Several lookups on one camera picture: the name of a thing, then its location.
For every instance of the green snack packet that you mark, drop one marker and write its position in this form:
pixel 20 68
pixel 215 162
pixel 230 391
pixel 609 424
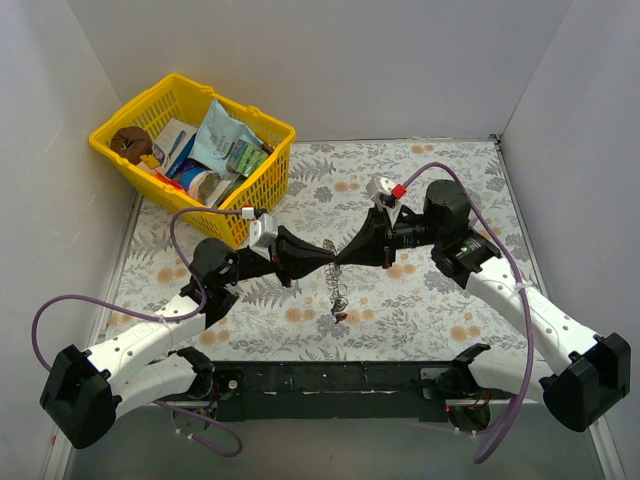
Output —
pixel 245 158

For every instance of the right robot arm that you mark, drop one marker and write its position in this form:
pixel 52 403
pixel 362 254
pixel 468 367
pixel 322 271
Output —
pixel 525 310

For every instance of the white blue box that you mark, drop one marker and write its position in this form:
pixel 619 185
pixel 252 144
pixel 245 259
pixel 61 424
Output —
pixel 172 146

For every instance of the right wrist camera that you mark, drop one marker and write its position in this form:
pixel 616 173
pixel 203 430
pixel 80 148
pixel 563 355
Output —
pixel 384 192

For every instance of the floral patterned table mat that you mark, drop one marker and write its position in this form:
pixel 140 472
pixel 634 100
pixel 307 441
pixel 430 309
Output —
pixel 409 311

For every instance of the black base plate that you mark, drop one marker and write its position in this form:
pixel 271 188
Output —
pixel 240 391

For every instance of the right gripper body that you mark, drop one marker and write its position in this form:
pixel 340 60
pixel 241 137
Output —
pixel 387 240

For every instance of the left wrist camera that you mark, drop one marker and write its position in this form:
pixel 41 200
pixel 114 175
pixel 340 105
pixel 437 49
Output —
pixel 263 233

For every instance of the light blue chips bag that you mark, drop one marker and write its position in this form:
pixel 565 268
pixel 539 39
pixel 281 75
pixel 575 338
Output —
pixel 216 137

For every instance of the grey brown pouch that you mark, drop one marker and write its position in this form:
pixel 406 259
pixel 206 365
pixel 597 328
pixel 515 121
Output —
pixel 210 189

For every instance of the aluminium frame rail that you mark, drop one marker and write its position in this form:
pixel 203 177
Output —
pixel 85 396

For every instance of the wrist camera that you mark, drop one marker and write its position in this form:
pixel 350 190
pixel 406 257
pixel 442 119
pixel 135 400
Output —
pixel 384 192
pixel 263 233

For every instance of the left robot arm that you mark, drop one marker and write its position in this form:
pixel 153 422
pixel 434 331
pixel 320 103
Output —
pixel 145 330

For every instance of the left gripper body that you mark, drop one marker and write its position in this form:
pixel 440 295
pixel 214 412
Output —
pixel 279 255

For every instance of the yellow plastic shopping basket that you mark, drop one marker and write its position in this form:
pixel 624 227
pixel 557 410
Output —
pixel 179 97

